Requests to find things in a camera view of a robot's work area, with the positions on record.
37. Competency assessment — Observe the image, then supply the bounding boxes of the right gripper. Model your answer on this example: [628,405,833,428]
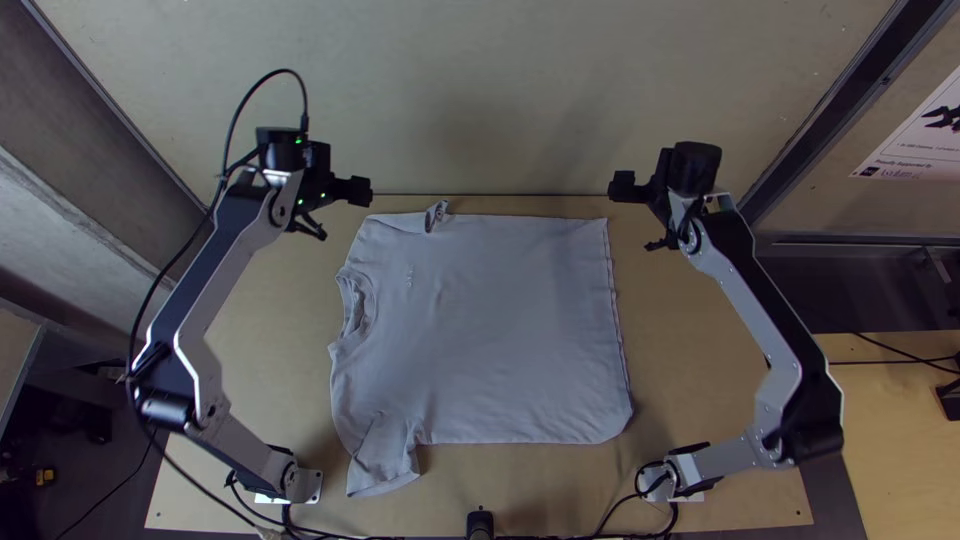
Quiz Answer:
[634,146,681,253]

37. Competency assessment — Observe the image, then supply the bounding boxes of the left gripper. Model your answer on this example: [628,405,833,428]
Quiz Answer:
[290,140,348,242]

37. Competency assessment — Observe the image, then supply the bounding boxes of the grey t-shirt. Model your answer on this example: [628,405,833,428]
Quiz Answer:
[327,199,635,499]

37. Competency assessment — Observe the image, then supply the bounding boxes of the white printed poster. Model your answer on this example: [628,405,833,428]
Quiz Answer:
[849,63,960,183]

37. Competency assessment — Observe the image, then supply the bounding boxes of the pale wooden side table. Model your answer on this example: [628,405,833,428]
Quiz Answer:
[815,329,960,540]

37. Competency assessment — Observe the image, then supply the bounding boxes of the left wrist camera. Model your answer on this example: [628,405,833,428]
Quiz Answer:
[334,174,375,209]

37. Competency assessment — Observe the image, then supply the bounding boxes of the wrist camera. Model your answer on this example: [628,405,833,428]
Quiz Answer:
[334,174,375,209]
[606,170,639,205]

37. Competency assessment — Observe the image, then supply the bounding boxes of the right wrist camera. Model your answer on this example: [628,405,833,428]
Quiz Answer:
[606,170,639,205]

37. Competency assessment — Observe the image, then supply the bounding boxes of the black cable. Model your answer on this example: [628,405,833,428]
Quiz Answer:
[588,460,681,540]
[125,68,311,535]
[223,470,354,540]
[853,332,960,376]

